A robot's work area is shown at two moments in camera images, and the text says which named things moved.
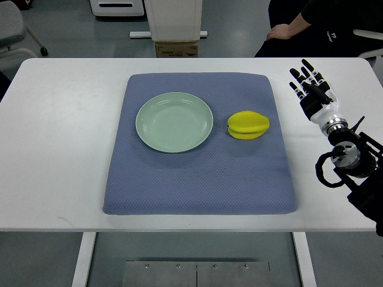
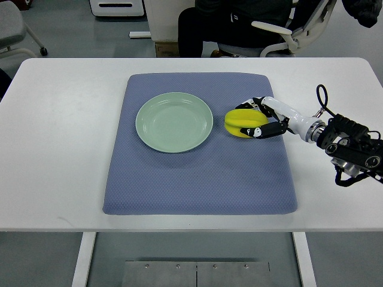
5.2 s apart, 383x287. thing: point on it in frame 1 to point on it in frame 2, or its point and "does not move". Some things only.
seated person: x=322 y=28 to x=201 y=27
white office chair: x=377 y=53 to x=295 y=38
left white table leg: x=80 y=276 does not move
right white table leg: x=304 y=259 does not move
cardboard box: x=176 y=49 does not move
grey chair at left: x=13 y=28 does not move
